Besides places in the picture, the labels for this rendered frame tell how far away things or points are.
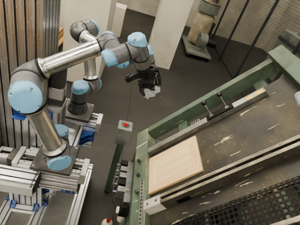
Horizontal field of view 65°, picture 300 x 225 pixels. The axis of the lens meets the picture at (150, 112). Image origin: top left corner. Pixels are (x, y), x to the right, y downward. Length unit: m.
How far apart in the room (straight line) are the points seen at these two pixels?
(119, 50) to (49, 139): 0.52
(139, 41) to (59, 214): 1.70
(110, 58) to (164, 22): 4.22
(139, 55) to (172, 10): 4.14
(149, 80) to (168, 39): 4.20
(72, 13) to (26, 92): 2.83
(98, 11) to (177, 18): 2.01
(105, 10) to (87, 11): 0.25
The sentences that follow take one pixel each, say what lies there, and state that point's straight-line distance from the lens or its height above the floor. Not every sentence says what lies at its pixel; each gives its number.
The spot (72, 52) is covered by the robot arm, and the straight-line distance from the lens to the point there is 1.10.
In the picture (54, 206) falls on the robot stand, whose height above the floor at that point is 0.21.
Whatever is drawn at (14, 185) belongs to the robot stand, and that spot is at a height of 0.95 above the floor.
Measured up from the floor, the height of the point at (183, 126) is 1.10.
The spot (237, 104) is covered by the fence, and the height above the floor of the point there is 1.51.
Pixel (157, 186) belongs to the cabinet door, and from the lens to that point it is 1.63.
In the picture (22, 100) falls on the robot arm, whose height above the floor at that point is 1.60.
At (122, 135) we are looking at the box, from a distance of 2.01.
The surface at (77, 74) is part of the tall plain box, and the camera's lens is 4.10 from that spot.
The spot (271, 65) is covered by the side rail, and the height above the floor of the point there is 1.75.
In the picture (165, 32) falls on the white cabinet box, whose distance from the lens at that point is 5.22.
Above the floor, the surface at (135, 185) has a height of 0.84.
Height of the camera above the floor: 2.21
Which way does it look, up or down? 35 degrees down
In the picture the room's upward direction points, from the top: 19 degrees clockwise
